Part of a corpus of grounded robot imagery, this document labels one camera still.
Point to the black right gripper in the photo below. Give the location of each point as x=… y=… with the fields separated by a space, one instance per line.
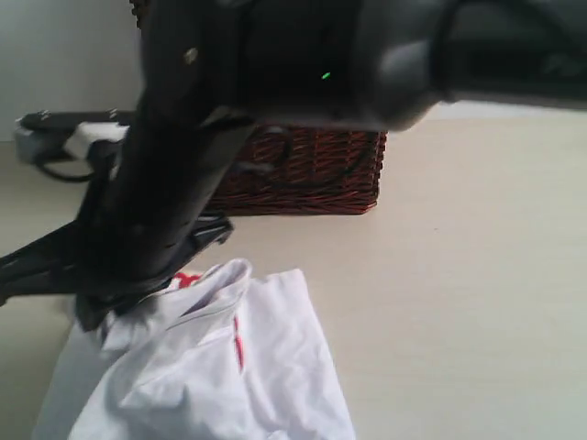
x=150 y=222

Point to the white t-shirt red lettering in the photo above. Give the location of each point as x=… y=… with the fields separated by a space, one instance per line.
x=220 y=355

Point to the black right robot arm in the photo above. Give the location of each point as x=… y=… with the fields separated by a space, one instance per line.
x=408 y=56

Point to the dark brown wicker basket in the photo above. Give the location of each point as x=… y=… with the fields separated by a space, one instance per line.
x=312 y=174

